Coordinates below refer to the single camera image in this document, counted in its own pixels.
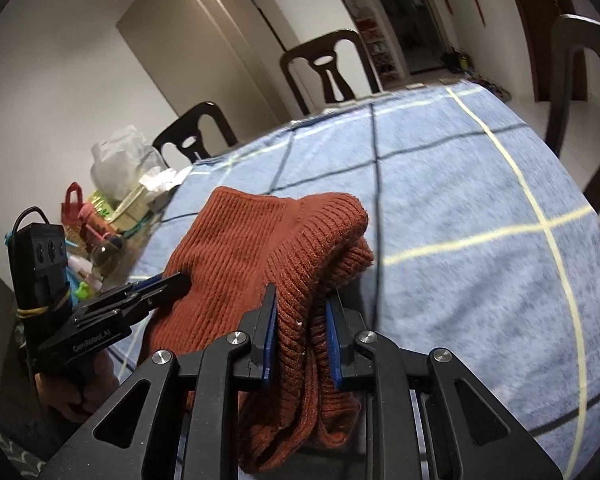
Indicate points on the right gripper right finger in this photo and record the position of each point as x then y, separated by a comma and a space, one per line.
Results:
427, 415

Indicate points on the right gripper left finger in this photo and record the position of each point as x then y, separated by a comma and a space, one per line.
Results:
175, 416

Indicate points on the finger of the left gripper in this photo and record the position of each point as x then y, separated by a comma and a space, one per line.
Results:
174, 287
147, 283

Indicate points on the rust red knit sweater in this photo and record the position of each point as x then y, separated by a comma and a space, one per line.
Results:
239, 244

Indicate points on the left hand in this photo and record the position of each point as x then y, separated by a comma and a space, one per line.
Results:
79, 392

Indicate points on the clear glass jar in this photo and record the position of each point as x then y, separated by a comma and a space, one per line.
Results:
106, 255

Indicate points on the red plastic basket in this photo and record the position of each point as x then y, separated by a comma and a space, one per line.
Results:
71, 206

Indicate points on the beige woven basket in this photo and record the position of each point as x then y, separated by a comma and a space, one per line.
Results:
131, 210

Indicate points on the white tissue pack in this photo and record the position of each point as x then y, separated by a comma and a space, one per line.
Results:
161, 180

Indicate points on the white plastic bag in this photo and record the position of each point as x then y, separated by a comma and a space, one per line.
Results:
120, 162

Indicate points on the blue plaid blanket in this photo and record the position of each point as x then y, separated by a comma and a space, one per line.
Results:
487, 246

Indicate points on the dark wooden chair left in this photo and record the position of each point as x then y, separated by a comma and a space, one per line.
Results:
185, 134

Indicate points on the dark wooden chair middle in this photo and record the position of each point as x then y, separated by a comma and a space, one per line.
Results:
320, 53

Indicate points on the dark brown door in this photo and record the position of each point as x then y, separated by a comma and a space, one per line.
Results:
537, 18

